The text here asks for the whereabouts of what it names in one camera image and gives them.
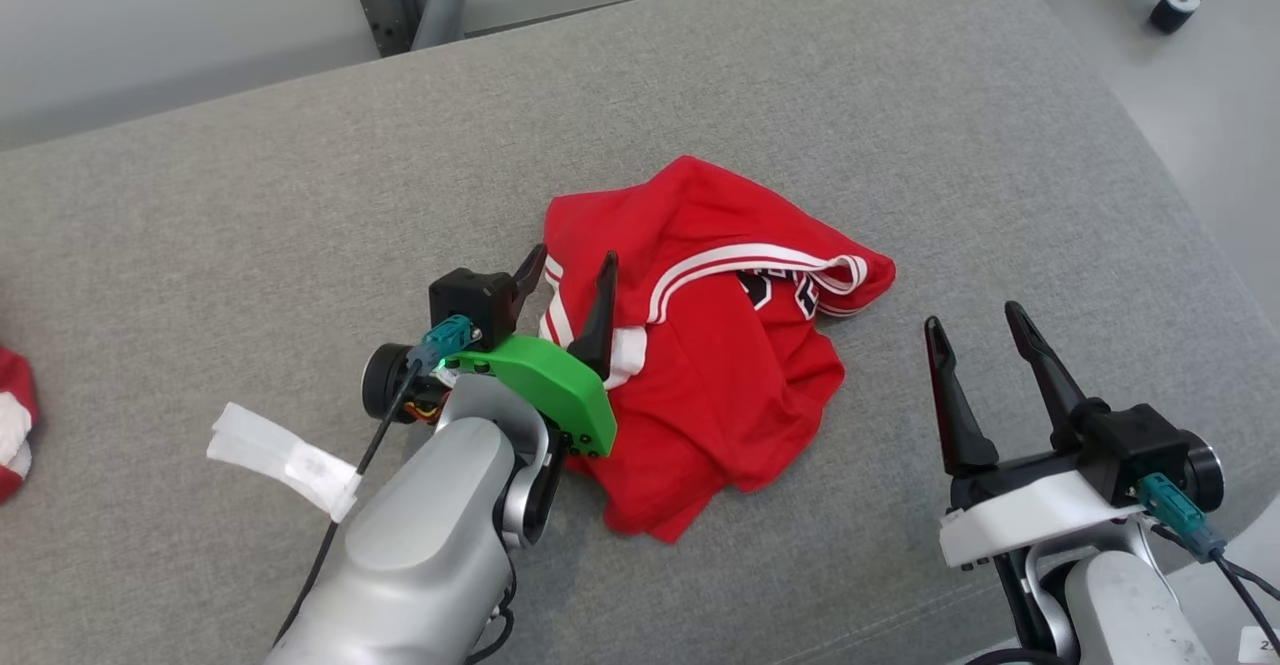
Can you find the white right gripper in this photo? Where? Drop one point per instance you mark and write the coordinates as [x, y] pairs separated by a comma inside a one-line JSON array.
[[1030, 520]]

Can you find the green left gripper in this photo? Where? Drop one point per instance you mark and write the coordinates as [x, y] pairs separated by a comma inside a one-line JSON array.
[[545, 385]]

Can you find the red basketball jersey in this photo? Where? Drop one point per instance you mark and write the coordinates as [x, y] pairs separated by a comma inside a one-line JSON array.
[[720, 385]]

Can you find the red shorts with white trim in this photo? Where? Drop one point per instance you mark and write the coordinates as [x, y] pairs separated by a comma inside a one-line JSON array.
[[14, 375]]

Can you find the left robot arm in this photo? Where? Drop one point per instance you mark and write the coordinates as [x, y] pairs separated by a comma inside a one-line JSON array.
[[420, 555]]

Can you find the grey fabric sofa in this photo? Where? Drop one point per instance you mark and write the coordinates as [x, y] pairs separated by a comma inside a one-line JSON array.
[[300, 245]]

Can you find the white tape strip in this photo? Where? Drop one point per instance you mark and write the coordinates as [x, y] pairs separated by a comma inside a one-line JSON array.
[[285, 460]]

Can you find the small white label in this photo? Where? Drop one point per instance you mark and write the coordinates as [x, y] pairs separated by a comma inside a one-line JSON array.
[[1262, 645]]

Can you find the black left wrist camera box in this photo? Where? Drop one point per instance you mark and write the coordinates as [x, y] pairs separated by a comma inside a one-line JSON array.
[[470, 300]]

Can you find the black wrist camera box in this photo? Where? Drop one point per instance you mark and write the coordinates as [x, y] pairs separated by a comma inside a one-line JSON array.
[[470, 300], [1135, 440]]

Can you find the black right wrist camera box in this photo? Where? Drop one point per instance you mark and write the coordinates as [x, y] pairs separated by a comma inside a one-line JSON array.
[[1135, 440]]

